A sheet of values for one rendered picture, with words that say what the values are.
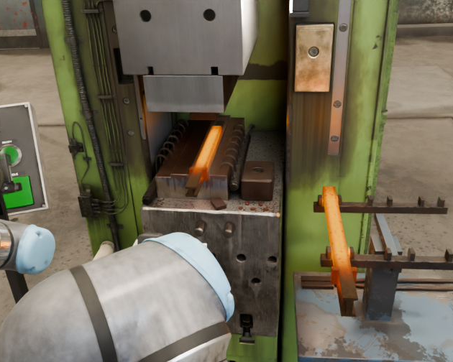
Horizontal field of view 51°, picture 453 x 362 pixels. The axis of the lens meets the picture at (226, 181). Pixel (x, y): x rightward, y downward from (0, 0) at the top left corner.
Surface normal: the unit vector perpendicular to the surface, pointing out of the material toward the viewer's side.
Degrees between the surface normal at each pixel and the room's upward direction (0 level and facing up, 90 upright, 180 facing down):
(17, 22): 90
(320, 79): 90
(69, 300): 23
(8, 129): 60
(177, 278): 40
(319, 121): 90
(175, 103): 90
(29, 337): 50
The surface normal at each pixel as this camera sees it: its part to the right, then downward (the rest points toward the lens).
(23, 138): 0.23, -0.04
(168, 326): 0.11, -0.40
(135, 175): -0.14, 0.48
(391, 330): -0.04, -0.88
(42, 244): 0.94, 0.14
